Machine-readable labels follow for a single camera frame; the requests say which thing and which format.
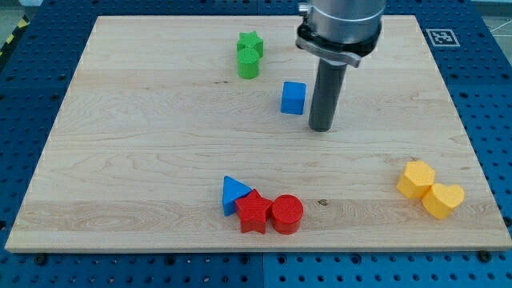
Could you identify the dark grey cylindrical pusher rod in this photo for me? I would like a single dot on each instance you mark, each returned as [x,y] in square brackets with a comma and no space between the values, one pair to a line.
[328,83]

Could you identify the blue cube block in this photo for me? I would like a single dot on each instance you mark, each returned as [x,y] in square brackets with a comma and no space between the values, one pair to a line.
[293,98]

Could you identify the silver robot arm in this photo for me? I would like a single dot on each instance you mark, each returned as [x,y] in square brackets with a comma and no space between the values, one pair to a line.
[340,33]

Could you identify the green cylinder block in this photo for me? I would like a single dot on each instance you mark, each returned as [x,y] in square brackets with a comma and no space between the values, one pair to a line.
[247,63]

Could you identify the green star block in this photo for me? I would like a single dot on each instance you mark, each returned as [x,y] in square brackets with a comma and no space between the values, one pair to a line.
[250,40]

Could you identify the white fiducial marker tag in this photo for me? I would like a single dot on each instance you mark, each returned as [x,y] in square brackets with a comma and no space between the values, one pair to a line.
[442,38]

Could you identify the yellow hexagon block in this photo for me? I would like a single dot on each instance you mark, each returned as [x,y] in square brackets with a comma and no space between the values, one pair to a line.
[415,180]

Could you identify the red cylinder block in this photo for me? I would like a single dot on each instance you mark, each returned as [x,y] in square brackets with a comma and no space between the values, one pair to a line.
[286,214]

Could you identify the blue triangle block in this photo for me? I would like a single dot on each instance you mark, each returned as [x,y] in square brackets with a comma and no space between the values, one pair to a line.
[232,189]

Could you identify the red star block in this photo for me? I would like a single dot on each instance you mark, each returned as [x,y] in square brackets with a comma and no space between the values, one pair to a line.
[253,212]

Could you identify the wooden board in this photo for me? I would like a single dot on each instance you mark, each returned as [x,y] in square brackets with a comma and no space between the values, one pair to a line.
[156,116]

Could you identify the yellow heart block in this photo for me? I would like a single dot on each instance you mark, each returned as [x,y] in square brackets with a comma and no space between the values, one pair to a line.
[440,200]

